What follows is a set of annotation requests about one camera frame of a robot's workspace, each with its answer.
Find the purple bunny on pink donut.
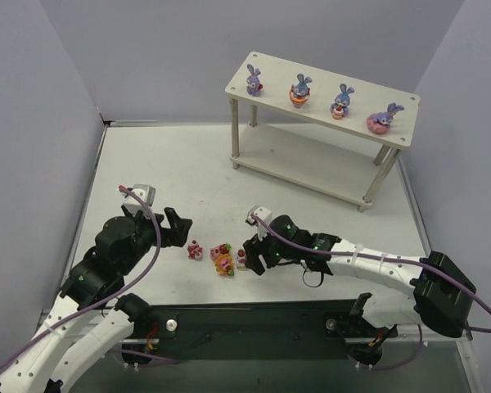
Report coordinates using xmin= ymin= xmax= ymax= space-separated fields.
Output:
xmin=366 ymin=102 xmax=404 ymax=135

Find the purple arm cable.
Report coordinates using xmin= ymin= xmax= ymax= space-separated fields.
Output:
xmin=0 ymin=186 xmax=162 ymax=382
xmin=249 ymin=215 xmax=491 ymax=334

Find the black wrist strap loop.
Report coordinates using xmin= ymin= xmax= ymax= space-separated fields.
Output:
xmin=302 ymin=265 xmax=325 ymax=288

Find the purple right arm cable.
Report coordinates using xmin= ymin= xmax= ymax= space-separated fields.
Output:
xmin=249 ymin=215 xmax=491 ymax=334

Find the purple bunny holding cupcake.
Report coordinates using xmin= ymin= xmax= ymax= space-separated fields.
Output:
xmin=330 ymin=83 xmax=355 ymax=120

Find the white strawberry cake slice toy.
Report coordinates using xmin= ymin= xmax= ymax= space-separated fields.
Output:
xmin=236 ymin=249 xmax=247 ymax=270

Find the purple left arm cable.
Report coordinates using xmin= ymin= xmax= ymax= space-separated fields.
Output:
xmin=0 ymin=186 xmax=162 ymax=382

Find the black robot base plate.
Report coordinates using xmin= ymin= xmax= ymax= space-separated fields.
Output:
xmin=115 ymin=300 xmax=398 ymax=365

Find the small purple bunny toy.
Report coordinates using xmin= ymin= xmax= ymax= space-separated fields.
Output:
xmin=246 ymin=64 xmax=264 ymax=97

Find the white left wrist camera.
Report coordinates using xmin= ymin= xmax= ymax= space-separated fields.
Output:
xmin=119 ymin=184 xmax=156 ymax=218

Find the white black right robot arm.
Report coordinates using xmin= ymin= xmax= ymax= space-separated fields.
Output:
xmin=243 ymin=213 xmax=476 ymax=338

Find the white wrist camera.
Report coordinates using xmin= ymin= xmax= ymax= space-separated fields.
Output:
xmin=245 ymin=206 xmax=273 ymax=241
xmin=119 ymin=184 xmax=156 ymax=218

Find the pink bear strawberry toy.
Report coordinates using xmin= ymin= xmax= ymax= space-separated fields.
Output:
xmin=187 ymin=240 xmax=203 ymax=260

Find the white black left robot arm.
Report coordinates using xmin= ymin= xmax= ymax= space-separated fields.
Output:
xmin=0 ymin=206 xmax=193 ymax=392

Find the pink bear yellow flower toy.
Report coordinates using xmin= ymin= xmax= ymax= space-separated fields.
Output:
xmin=214 ymin=254 xmax=235 ymax=277

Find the pink strawberry cake toy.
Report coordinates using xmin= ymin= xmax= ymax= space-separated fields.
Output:
xmin=210 ymin=243 xmax=232 ymax=261

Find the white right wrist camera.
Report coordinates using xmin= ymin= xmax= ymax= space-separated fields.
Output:
xmin=245 ymin=206 xmax=273 ymax=241

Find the light wooden two-tier shelf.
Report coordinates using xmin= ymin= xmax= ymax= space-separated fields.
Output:
xmin=225 ymin=52 xmax=421 ymax=211

